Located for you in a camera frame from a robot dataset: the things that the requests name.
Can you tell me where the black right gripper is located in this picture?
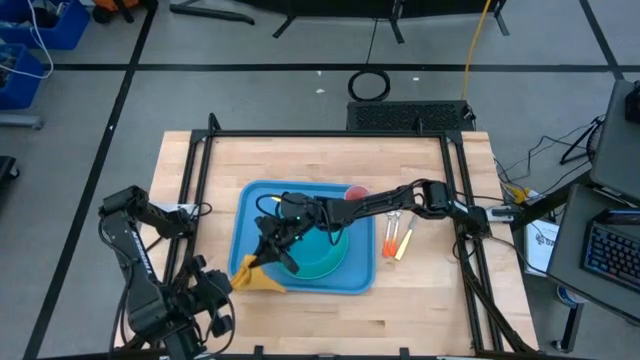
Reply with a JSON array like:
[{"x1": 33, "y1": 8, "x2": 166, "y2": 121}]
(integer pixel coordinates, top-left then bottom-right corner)
[{"x1": 251, "y1": 191, "x2": 329, "y2": 276}]

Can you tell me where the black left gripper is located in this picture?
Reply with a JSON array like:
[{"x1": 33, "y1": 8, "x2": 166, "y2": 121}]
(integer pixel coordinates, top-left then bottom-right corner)
[{"x1": 190, "y1": 253, "x2": 236, "y2": 340}]

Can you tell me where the yellow cloth napkin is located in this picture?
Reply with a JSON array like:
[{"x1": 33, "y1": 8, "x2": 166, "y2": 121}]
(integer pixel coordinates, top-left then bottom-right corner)
[{"x1": 229, "y1": 253, "x2": 287, "y2": 294}]

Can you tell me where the teal plastic plate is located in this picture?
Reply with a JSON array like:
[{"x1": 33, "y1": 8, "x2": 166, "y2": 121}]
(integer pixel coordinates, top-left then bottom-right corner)
[{"x1": 272, "y1": 219, "x2": 350, "y2": 281}]

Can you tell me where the blue plastic bowl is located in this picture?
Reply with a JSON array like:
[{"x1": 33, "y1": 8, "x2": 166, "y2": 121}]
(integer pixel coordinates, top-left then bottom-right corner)
[{"x1": 292, "y1": 225, "x2": 345, "y2": 269}]

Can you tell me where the blue plastic tray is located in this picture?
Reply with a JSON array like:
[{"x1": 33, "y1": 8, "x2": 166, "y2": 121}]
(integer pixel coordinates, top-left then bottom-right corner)
[{"x1": 228, "y1": 179, "x2": 377, "y2": 296}]

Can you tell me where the pink plastic cup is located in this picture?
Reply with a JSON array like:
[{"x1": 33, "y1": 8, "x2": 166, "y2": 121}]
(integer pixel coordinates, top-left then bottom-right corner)
[{"x1": 343, "y1": 183, "x2": 371, "y2": 202}]

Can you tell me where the orange-handled metal fork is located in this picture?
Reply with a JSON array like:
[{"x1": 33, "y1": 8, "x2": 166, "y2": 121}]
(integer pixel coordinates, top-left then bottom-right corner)
[{"x1": 382, "y1": 210, "x2": 396, "y2": 259}]

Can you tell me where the yellow-handled table knife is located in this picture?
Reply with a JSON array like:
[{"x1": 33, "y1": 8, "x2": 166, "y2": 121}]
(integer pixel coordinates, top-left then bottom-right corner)
[{"x1": 394, "y1": 214, "x2": 419, "y2": 262}]

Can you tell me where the black perforated computer case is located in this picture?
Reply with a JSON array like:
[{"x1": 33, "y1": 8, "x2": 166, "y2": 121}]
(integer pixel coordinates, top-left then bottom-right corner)
[{"x1": 345, "y1": 99, "x2": 476, "y2": 133}]

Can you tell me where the grey metal rack foot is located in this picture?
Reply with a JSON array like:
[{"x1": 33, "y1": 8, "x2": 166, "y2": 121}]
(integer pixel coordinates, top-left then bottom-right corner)
[{"x1": 0, "y1": 113, "x2": 44, "y2": 131}]

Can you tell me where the black partition screen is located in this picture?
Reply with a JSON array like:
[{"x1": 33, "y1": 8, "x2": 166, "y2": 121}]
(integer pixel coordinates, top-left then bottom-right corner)
[{"x1": 168, "y1": 0, "x2": 510, "y2": 45}]

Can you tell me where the white printed box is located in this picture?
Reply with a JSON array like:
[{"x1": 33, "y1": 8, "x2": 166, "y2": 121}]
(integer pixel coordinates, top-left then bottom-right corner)
[{"x1": 523, "y1": 218, "x2": 560, "y2": 277}]

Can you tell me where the blue storage bin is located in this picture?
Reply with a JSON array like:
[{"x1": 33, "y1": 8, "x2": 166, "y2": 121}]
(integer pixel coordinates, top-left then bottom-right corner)
[
  {"x1": 0, "y1": 43, "x2": 45, "y2": 111},
  {"x1": 0, "y1": 0, "x2": 91, "y2": 51}
]

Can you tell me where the white and blue roll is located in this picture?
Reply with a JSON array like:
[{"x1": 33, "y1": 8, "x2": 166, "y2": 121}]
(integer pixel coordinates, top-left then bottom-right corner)
[{"x1": 555, "y1": 284, "x2": 587, "y2": 307}]

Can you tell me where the grey desk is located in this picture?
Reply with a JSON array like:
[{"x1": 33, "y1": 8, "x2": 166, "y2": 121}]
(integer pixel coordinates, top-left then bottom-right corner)
[
  {"x1": 546, "y1": 183, "x2": 640, "y2": 352},
  {"x1": 588, "y1": 78, "x2": 640, "y2": 205}
]

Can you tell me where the orange and black bag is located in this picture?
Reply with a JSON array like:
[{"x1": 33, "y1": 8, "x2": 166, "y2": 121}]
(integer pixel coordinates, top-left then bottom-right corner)
[{"x1": 91, "y1": 0, "x2": 159, "y2": 25}]

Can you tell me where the black backlit keyboard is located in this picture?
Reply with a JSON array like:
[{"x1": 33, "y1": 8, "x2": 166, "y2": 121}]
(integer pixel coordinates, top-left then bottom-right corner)
[{"x1": 579, "y1": 219, "x2": 640, "y2": 295}]

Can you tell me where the dark glossy tablet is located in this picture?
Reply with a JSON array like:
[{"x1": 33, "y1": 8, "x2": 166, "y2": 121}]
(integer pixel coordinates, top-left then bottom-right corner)
[{"x1": 593, "y1": 207, "x2": 640, "y2": 226}]

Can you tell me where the black aluminium rig frame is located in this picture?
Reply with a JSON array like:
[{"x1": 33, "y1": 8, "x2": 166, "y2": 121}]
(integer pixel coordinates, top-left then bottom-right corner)
[{"x1": 119, "y1": 112, "x2": 540, "y2": 359}]

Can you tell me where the black coiled cable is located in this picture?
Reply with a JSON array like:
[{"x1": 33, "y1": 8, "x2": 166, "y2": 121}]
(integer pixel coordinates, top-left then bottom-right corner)
[{"x1": 347, "y1": 17, "x2": 392, "y2": 103}]

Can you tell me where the yellow plug cable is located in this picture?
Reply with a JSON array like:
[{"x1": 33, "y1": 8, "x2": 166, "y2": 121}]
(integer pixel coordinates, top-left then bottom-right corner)
[{"x1": 505, "y1": 183, "x2": 532, "y2": 204}]

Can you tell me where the yellow hanging cable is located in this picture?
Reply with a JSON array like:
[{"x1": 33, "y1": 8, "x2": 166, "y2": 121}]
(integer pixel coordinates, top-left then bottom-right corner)
[{"x1": 459, "y1": 0, "x2": 494, "y2": 101}]

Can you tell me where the white cable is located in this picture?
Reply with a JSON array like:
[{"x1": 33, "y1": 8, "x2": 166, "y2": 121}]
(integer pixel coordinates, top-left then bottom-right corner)
[{"x1": 0, "y1": 0, "x2": 54, "y2": 81}]

